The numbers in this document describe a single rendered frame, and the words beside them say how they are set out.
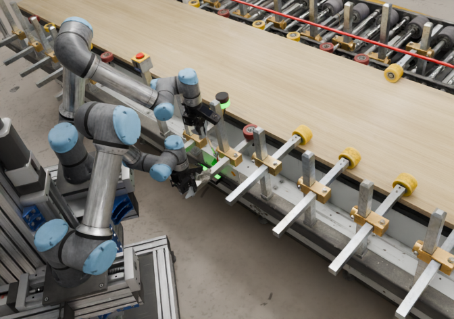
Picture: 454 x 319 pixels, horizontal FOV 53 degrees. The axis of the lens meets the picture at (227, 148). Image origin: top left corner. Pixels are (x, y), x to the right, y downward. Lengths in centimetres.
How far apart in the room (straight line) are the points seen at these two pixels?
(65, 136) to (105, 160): 48
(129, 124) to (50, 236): 44
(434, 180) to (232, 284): 131
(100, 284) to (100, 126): 56
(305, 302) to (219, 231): 71
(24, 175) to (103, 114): 40
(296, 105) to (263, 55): 50
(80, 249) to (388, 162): 128
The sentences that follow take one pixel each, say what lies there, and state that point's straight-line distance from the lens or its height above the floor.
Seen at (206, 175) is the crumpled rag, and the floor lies 87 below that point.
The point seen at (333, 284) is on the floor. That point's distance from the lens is 271.
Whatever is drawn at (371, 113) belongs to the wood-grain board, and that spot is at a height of 90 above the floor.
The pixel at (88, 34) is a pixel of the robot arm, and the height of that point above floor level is 160.
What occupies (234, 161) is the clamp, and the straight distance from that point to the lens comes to 212.
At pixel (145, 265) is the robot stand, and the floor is 21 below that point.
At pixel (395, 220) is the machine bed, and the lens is 206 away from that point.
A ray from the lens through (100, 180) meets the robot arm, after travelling 146.
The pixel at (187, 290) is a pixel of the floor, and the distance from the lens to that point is 277.
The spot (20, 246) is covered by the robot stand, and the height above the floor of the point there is 108.
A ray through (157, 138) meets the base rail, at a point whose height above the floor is 68.
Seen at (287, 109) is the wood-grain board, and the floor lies 90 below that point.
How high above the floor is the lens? 238
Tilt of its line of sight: 44 degrees down
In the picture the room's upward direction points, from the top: 12 degrees counter-clockwise
